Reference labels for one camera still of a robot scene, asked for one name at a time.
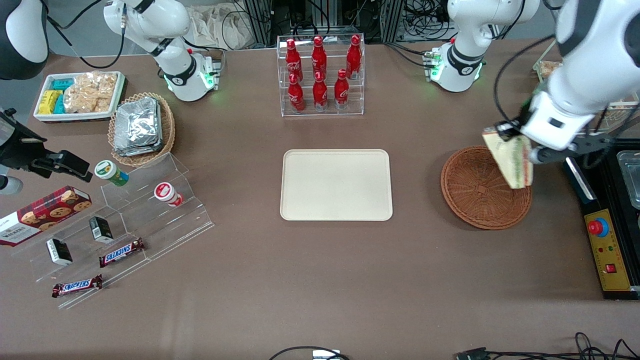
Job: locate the red cola bottle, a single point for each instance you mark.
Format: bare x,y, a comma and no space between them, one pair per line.
354,57
293,60
341,90
296,95
319,57
320,92

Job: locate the triangular sandwich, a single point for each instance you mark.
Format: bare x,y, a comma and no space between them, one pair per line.
512,162

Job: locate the brown Snickers bar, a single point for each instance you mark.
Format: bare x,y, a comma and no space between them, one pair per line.
77,286
121,252

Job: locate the round brown wicker basket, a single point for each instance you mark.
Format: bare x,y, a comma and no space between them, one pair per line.
475,195

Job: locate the red lid cup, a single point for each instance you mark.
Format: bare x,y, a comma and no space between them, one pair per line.
166,194

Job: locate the clear bag of rice crackers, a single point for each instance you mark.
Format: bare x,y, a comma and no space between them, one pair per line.
550,70

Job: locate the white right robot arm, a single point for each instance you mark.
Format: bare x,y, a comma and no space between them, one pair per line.
165,30

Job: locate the beige cloth bag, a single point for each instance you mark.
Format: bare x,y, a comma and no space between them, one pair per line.
220,25

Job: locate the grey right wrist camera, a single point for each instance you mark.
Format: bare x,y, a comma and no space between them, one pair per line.
9,185

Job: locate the oval light wicker basket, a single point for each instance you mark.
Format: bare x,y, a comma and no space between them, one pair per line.
169,130

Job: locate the red tartan cookie box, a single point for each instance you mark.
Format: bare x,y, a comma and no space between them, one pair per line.
45,215

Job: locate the white rectangular snack tray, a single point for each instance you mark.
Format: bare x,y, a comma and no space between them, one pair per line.
75,116

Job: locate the beige plastic tray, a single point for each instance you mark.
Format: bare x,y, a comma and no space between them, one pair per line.
335,185

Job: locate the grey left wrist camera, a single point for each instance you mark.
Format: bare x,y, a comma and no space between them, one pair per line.
545,156

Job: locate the black yellow control box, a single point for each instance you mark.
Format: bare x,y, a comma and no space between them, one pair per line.
607,265

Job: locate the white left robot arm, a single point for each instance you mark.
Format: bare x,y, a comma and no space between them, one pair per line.
580,75

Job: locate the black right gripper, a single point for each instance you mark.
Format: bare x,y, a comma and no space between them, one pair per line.
21,150

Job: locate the red emergency stop button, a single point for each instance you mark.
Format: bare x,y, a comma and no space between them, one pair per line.
596,227

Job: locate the green chip can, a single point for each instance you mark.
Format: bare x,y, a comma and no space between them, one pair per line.
110,172

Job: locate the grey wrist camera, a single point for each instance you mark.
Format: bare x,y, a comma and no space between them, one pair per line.
9,185
545,156

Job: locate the steel container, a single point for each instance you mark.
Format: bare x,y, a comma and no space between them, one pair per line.
631,180

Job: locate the teal snack packet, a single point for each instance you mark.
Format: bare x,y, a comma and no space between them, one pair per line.
60,105
64,83

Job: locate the small black box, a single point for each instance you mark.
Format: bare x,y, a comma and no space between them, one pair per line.
59,251
101,230

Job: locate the small white device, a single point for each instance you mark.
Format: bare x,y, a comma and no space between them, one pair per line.
326,355

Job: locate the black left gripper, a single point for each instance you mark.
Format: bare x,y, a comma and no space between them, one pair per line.
510,128

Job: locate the yellow snack packet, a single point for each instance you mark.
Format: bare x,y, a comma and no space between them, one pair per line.
49,102

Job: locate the clear acrylic step display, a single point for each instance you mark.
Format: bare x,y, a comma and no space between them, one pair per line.
165,230

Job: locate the clear acrylic bottle rack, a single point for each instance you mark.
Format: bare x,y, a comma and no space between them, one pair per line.
330,112

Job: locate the silver foil pack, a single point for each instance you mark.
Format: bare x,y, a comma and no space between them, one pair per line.
137,122
137,152

